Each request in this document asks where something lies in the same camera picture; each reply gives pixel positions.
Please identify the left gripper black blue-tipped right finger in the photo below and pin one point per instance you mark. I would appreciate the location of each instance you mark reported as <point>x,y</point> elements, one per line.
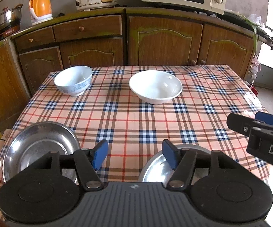
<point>223,172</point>

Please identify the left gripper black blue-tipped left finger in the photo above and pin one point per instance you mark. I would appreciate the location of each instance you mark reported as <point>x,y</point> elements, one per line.
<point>84,162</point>

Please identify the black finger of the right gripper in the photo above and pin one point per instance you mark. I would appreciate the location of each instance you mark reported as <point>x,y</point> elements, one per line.
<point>242,124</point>

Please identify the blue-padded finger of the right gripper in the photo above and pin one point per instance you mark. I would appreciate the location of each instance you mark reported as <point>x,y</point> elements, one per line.
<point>265,117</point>

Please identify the white wide bowl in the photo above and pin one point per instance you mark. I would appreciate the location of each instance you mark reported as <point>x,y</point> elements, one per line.
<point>155,87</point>

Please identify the blue patterned porcelain bowl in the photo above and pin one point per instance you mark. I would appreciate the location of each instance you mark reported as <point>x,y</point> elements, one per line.
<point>74,81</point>

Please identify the large steel plate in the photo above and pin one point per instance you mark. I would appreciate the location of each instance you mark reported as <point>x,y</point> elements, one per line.
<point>34,142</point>

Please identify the plaid checkered tablecloth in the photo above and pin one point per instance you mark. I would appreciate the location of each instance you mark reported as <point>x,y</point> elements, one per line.
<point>109,110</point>

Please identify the green onion stalks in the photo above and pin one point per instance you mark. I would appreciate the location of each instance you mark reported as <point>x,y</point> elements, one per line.
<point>248,22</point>

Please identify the white plastic bag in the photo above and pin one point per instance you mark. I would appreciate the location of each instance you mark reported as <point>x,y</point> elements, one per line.
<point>256,19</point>

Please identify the brown wooden kitchen cabinet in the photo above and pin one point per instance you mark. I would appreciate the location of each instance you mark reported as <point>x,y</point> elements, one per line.
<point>122,36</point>

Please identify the induction cooker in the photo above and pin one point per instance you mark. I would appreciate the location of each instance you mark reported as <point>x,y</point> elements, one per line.
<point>4,33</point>

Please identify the orange electric kettle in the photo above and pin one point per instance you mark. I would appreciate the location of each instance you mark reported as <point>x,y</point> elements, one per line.
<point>40,11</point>

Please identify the steel cooking pot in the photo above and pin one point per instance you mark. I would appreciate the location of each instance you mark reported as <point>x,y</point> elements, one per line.
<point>11,16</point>

